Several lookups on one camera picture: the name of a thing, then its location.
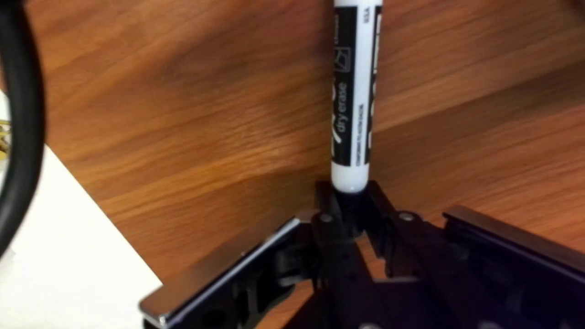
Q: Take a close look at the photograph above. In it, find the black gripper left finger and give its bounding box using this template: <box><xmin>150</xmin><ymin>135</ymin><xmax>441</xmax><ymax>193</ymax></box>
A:
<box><xmin>137</xmin><ymin>181</ymin><xmax>369</xmax><ymax>329</ymax></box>

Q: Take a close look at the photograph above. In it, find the thick black cable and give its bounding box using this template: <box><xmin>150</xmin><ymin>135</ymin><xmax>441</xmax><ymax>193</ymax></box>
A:
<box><xmin>0</xmin><ymin>0</ymin><xmax>48</xmax><ymax>259</ymax></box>

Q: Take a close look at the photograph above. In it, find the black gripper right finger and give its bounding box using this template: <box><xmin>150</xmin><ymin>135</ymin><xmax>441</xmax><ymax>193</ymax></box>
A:
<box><xmin>358</xmin><ymin>181</ymin><xmax>585</xmax><ymax>329</ymax></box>

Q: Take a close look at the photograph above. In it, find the black white dry-erase marker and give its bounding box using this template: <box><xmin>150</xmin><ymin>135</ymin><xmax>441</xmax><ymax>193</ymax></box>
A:
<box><xmin>331</xmin><ymin>0</ymin><xmax>386</xmax><ymax>195</ymax></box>

